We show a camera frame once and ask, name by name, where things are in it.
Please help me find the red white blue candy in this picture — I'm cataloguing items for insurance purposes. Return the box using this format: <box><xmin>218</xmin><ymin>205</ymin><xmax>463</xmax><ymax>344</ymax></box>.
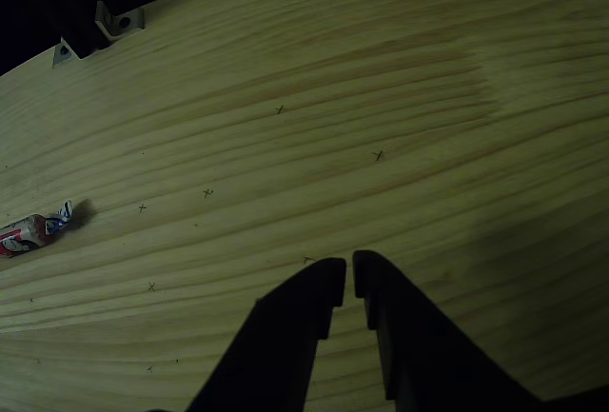
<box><xmin>0</xmin><ymin>200</ymin><xmax>73</xmax><ymax>260</ymax></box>

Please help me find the metal angle bracket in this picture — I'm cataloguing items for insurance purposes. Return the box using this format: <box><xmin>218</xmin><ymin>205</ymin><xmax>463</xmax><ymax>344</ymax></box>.
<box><xmin>51</xmin><ymin>0</ymin><xmax>146</xmax><ymax>69</ymax></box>

